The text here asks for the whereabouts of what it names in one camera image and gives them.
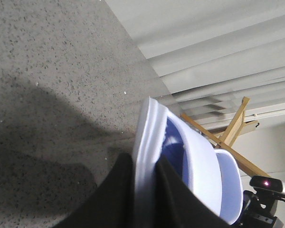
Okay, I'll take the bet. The black silver webcam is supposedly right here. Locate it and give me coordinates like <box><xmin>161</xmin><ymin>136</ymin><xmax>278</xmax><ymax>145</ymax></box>
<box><xmin>249</xmin><ymin>176</ymin><xmax>285</xmax><ymax>199</ymax></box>

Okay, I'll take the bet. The light blue slipper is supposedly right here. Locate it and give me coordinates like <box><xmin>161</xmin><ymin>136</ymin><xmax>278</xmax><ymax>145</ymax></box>
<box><xmin>133</xmin><ymin>98</ymin><xmax>243</xmax><ymax>228</ymax></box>

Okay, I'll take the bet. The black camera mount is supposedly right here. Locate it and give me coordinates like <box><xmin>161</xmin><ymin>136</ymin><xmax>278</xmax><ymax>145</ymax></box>
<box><xmin>238</xmin><ymin>190</ymin><xmax>284</xmax><ymax>228</ymax></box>

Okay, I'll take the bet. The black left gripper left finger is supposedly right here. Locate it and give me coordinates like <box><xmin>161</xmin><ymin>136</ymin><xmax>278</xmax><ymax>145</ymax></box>
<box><xmin>54</xmin><ymin>153</ymin><xmax>134</xmax><ymax>228</ymax></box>

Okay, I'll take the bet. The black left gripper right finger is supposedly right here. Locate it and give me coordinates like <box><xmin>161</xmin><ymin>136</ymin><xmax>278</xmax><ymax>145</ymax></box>
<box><xmin>155</xmin><ymin>157</ymin><xmax>230</xmax><ymax>228</ymax></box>

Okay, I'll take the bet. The wooden cross stand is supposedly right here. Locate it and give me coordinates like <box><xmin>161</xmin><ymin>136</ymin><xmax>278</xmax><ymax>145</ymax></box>
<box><xmin>180</xmin><ymin>96</ymin><xmax>270</xmax><ymax>177</ymax></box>

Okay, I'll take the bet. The grey-green background curtain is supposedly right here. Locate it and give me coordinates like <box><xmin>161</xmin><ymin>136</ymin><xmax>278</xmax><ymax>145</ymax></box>
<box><xmin>107</xmin><ymin>0</ymin><xmax>285</xmax><ymax>129</ymax></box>

